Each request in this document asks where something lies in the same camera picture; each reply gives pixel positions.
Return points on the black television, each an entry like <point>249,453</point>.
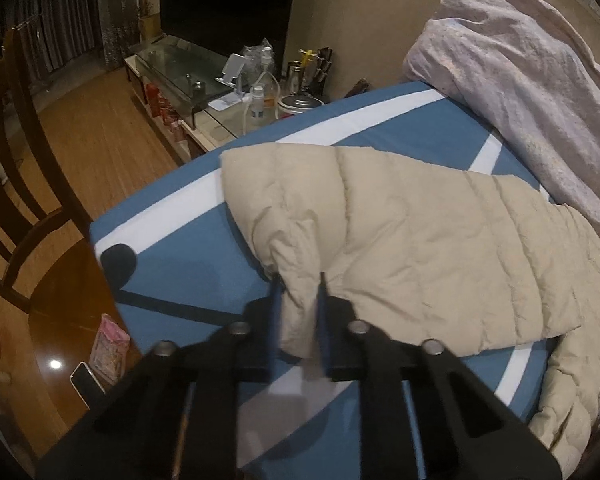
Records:
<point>220,0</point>

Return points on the lilac floral duvet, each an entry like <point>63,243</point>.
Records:
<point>520,60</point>

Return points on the white phone stand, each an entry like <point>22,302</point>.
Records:
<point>232,67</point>

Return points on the round lidded pot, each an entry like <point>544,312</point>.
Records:
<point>300,106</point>

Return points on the grey curtain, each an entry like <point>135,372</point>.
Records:
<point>65,10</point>

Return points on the clear plastic bottles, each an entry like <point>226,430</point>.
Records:
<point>258,107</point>

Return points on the pink snack packet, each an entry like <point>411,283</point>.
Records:
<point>109,350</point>

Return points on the black knife block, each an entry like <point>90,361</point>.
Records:
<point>320,72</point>

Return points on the clear plastic bag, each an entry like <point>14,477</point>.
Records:
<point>252,52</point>

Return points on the glass riser shelf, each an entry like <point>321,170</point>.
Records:
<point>180,62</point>

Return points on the blue white striped bed sheet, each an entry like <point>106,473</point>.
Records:
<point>190,280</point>

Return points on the red packets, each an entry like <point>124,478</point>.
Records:
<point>162,105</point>

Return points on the smartphone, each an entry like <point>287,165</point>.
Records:
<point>86,384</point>

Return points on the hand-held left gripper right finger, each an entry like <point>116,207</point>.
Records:
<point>325,332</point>

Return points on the beige puffer jacket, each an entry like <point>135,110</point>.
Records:
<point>430,240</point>

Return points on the clear spray bottle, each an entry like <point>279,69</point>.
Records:
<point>266,62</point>

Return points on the metal cup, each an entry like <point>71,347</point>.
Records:
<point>294,76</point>

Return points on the dark wooden chair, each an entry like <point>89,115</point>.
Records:
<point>54,160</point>

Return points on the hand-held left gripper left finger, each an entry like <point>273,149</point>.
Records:
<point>275,332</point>

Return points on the low TV cabinet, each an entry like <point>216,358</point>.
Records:
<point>200,135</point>

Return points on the glossy wooden table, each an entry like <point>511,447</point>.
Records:
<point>65,320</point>

